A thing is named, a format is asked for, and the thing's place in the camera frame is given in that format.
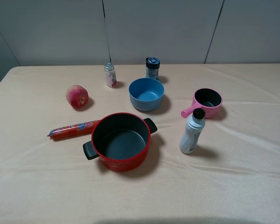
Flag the small clear candy jar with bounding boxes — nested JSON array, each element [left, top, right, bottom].
[[105, 63, 117, 88]]

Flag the blue plastic bowl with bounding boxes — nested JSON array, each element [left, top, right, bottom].
[[128, 78, 165, 111]]

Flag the dark blue-lidded jar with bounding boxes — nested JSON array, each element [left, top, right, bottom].
[[146, 57, 160, 80]]

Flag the white bottle black cap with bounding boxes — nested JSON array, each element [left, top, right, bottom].
[[179, 108, 205, 154]]

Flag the orange wrapped sausage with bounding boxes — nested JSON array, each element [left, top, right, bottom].
[[47, 120, 100, 140]]

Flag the red peach fruit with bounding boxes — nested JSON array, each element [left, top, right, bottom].
[[66, 85, 89, 108]]

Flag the red pot black handles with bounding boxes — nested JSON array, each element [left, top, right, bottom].
[[83, 112, 158, 172]]

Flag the pink saucepan with handle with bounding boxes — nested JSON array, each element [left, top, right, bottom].
[[181, 88, 223, 119]]

